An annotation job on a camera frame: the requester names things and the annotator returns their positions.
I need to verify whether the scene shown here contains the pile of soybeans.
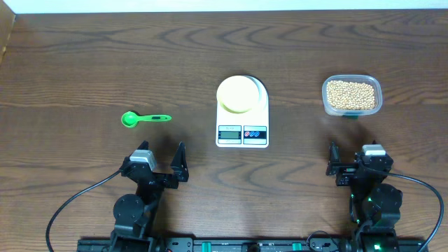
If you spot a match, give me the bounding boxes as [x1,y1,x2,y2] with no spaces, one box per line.
[326,80,375,110]

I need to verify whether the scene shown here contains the yellow plastic bowl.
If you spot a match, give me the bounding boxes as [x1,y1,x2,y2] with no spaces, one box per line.
[216,76,260,113]

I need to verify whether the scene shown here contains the white digital kitchen scale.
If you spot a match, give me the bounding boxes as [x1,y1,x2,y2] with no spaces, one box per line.
[216,75,270,148]

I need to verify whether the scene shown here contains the green plastic measuring scoop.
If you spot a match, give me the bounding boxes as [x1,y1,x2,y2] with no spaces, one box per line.
[121,111,172,128]

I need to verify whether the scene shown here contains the left black cable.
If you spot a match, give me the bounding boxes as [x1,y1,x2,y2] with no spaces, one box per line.
[45,169,123,252]

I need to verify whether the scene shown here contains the clear plastic bean container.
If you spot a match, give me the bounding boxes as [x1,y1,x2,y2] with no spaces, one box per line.
[322,74,383,117]

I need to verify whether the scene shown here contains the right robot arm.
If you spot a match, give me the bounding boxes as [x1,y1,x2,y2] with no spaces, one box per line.
[325,142,403,252]

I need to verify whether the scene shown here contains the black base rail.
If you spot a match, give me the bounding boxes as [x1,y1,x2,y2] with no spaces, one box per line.
[76,237,430,252]

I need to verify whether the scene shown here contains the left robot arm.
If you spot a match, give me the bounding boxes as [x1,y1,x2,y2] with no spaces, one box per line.
[108,141,189,252]

